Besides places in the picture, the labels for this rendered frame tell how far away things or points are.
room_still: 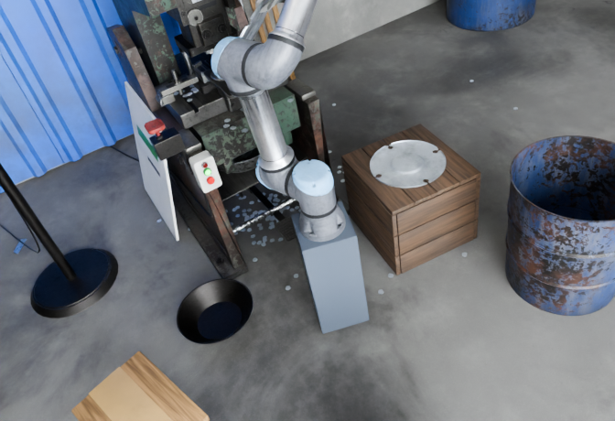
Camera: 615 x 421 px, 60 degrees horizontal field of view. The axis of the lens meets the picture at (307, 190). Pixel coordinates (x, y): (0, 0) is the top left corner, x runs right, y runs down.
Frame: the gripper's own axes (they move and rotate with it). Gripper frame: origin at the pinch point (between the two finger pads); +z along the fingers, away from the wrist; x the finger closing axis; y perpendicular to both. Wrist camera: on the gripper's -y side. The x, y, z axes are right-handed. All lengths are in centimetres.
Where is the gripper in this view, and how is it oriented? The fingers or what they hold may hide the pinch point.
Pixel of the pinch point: (261, 6)
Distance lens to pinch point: 175.3
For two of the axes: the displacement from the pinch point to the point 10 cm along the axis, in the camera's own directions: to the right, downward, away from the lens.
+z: -5.8, 5.7, 5.9
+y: -1.1, 6.6, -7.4
